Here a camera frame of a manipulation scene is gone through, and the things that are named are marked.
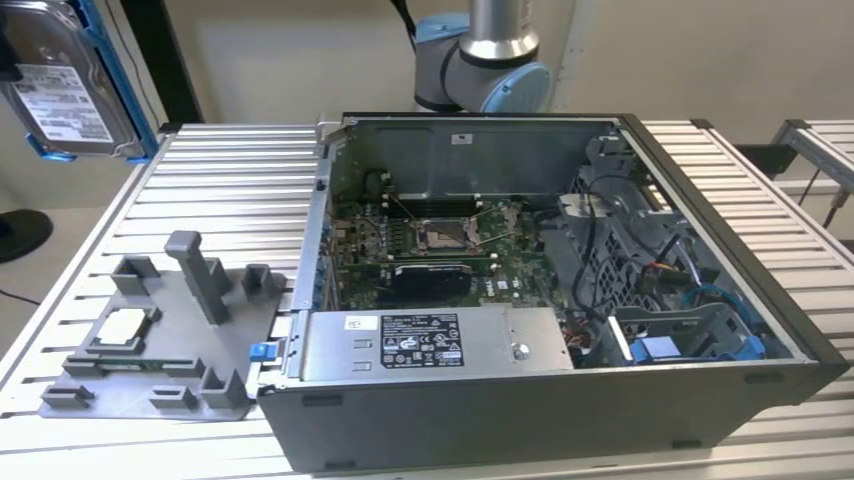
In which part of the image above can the perforated grey drive cage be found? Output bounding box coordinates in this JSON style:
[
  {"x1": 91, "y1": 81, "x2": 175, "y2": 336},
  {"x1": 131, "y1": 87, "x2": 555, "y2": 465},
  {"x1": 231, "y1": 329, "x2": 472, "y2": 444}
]
[{"x1": 539, "y1": 192, "x2": 709, "y2": 324}]

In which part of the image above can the grey disk bay blue clip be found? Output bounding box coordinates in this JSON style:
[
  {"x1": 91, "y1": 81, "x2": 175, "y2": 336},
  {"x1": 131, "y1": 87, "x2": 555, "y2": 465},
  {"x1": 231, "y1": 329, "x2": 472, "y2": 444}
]
[{"x1": 610, "y1": 299, "x2": 767, "y2": 364}]

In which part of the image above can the black heat sink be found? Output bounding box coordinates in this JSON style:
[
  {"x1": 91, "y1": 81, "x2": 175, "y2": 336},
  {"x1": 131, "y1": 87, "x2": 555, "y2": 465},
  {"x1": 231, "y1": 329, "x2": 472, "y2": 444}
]
[{"x1": 390, "y1": 264, "x2": 476, "y2": 302}]

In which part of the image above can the black open PC case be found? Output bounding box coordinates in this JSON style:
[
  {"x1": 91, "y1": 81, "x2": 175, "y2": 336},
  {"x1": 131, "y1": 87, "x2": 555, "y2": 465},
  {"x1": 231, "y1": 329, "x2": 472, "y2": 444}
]
[{"x1": 256, "y1": 112, "x2": 853, "y2": 474}]

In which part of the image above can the round black stand base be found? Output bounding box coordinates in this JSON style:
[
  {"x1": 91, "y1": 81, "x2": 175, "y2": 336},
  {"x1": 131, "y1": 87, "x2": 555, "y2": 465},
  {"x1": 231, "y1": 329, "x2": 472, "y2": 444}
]
[{"x1": 0, "y1": 209, "x2": 55, "y2": 265}]

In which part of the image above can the grey power supply unit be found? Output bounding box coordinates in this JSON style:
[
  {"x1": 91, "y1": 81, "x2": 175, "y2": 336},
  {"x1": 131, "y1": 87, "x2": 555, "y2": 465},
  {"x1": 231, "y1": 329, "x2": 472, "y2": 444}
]
[{"x1": 299, "y1": 307, "x2": 576, "y2": 382}]

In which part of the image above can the grey printed parts rack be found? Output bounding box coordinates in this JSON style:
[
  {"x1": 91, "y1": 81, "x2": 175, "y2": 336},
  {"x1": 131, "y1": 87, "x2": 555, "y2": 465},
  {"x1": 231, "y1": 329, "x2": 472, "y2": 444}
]
[{"x1": 36, "y1": 230, "x2": 288, "y2": 424}]

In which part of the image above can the silver disk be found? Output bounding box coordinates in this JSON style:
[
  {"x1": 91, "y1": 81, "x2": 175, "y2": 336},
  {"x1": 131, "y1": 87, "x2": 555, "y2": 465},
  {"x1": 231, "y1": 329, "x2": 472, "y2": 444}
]
[{"x1": 0, "y1": 0, "x2": 161, "y2": 165}]

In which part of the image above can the green motherboard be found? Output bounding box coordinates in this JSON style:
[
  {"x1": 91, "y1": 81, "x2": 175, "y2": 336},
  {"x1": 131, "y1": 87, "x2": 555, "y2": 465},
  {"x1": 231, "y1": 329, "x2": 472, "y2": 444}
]
[{"x1": 326, "y1": 197, "x2": 562, "y2": 309}]

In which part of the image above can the green RAM stick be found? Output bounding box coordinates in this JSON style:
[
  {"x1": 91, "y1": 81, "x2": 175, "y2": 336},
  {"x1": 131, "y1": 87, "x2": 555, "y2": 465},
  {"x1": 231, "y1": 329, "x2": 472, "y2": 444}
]
[{"x1": 83, "y1": 355, "x2": 201, "y2": 374}]

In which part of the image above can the blue wire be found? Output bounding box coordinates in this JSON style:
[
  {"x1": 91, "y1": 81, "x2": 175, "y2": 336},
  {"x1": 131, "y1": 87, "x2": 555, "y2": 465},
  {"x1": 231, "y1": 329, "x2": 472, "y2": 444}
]
[{"x1": 686, "y1": 286, "x2": 750, "y2": 332}]

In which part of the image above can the CPU socket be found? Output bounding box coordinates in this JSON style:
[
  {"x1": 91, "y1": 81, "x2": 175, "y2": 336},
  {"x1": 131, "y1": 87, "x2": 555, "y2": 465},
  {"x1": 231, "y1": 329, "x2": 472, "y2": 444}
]
[{"x1": 412, "y1": 217, "x2": 482, "y2": 256}]

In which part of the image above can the locking lever wire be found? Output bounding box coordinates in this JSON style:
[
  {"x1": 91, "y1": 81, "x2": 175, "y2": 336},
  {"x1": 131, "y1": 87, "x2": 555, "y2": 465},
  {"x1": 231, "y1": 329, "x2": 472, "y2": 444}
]
[{"x1": 392, "y1": 194, "x2": 422, "y2": 222}]

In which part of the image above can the aluminium slat side table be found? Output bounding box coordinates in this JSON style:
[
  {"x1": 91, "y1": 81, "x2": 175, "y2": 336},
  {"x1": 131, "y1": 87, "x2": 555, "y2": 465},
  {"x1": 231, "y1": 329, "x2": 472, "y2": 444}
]
[{"x1": 773, "y1": 118, "x2": 854, "y2": 197}]

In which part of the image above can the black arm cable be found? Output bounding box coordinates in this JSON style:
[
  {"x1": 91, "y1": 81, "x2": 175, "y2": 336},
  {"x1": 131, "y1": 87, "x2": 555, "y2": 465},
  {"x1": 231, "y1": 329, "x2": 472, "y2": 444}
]
[{"x1": 391, "y1": 0, "x2": 420, "y2": 49}]

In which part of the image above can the black wire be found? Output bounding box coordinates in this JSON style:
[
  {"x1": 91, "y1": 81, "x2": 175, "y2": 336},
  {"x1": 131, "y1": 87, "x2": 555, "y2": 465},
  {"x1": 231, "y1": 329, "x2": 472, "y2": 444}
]
[{"x1": 571, "y1": 173, "x2": 663, "y2": 312}]

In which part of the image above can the silver CPU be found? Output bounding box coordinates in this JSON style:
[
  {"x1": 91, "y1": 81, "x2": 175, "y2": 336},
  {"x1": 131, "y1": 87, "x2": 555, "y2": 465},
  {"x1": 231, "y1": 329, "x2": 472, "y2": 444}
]
[{"x1": 92, "y1": 307, "x2": 152, "y2": 346}]

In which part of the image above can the black vertical post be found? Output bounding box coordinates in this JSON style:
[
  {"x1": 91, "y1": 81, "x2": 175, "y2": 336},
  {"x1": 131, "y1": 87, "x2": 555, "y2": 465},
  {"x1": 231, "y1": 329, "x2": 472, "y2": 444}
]
[{"x1": 123, "y1": 0, "x2": 205, "y2": 124}]

